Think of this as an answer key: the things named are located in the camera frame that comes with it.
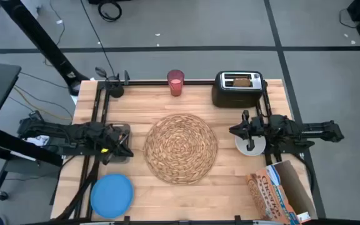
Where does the dark spoon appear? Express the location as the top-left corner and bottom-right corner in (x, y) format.
(94, 66), (109, 81)

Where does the yellow floor cable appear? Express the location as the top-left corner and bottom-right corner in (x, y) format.
(12, 86), (73, 121)

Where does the coiled black cable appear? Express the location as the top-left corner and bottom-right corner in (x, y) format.
(97, 0), (123, 23)

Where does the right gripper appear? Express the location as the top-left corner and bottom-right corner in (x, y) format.
(229, 109), (272, 152)

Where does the black toaster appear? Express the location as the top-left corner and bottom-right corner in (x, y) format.
(211, 70), (268, 109)

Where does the round woven placemat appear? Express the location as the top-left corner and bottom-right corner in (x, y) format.
(143, 112), (219, 185)

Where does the long thin black cable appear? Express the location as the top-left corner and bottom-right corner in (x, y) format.
(79, 0), (117, 79)

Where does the white paper label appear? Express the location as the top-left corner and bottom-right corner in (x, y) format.
(26, 134), (50, 147)

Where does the clear plastic container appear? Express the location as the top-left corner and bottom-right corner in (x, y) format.
(104, 123), (131, 164)

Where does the orange cereal box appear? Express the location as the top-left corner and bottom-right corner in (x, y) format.
(246, 160), (318, 225)

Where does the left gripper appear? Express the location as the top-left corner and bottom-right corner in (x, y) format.
(95, 124), (134, 166)

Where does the brown toast slice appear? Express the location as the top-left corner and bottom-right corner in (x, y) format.
(232, 77), (252, 88)

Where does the blue plate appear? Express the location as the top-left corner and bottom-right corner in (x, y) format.
(89, 173), (134, 219)

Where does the white bowl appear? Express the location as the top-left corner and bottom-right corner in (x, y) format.
(234, 134), (267, 157)

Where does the black power brick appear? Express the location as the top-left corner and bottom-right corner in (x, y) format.
(29, 110), (44, 121)

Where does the red plastic cup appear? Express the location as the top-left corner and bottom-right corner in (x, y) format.
(166, 69), (185, 97)

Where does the black utensil cup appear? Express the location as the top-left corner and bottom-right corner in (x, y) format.
(104, 76), (125, 99)

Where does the black stand pole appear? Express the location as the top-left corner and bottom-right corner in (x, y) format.
(0, 0), (90, 96)

